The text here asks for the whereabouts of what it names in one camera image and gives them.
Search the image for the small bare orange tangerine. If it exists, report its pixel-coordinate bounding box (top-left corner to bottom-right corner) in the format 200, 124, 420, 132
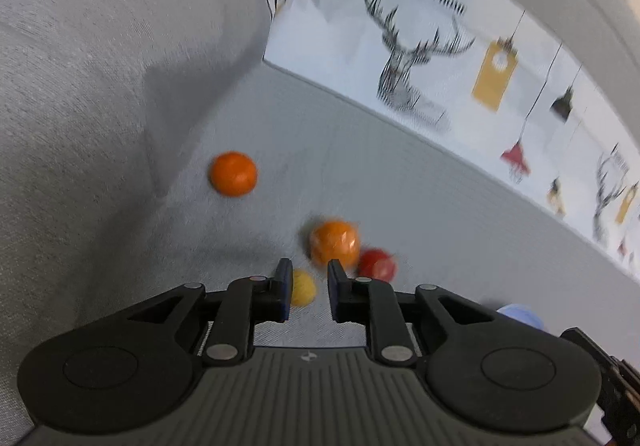
209, 151, 259, 198

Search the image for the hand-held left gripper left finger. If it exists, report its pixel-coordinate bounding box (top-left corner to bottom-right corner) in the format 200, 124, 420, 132
125, 260, 293, 367

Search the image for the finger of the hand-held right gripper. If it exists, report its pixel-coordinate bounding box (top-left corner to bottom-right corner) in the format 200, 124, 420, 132
562, 327, 640, 446

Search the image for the grey printed pillow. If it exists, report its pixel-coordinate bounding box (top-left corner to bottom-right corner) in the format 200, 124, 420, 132
0, 0, 321, 446

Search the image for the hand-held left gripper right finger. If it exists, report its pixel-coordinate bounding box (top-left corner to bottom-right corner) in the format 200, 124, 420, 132
327, 261, 496, 367

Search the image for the light blue plate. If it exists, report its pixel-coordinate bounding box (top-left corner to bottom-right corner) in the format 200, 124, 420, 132
495, 305, 545, 331

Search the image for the red fruit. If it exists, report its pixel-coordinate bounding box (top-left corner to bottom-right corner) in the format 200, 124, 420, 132
356, 249, 398, 283

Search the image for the small yellow fruit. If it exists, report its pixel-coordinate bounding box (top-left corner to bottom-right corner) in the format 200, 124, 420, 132
291, 269, 317, 308

